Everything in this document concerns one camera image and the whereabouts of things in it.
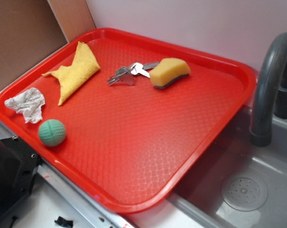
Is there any crumpled white paper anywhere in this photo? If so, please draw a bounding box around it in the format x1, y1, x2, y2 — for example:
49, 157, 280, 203
4, 87, 46, 124

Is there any red plastic tray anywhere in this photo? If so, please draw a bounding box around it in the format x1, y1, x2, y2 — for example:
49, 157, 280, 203
0, 28, 256, 214

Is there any silver key bunch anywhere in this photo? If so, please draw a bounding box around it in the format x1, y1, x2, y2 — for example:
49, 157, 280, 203
107, 62, 159, 86

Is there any yellow sponge with grey pad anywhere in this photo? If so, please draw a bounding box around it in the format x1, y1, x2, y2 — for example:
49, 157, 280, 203
149, 57, 191, 88

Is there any yellow cloth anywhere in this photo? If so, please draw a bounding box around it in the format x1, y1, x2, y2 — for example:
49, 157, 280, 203
42, 41, 101, 106

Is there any green textured ball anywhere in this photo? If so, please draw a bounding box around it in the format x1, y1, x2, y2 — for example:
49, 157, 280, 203
38, 119, 67, 147

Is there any grey plastic sink basin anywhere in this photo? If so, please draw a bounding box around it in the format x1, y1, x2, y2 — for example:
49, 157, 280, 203
167, 104, 287, 228

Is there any wooden board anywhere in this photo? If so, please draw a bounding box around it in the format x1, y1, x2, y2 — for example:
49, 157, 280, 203
48, 0, 96, 42

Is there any round sink drain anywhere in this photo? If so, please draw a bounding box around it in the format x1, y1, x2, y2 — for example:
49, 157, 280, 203
221, 172, 268, 212

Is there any grey toy faucet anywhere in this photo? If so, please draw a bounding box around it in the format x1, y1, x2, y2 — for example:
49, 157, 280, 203
250, 32, 287, 147

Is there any black tape scrap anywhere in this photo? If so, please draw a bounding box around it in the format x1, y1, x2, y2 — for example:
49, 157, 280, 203
54, 216, 74, 228

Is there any brown cardboard panel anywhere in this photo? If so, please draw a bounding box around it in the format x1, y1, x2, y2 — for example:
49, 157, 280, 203
0, 0, 67, 91

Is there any aluminium frame rail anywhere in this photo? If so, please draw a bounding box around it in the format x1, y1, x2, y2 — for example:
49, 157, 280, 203
0, 114, 139, 228

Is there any black metal bracket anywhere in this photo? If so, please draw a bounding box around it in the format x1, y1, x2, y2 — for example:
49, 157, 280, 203
0, 137, 40, 221

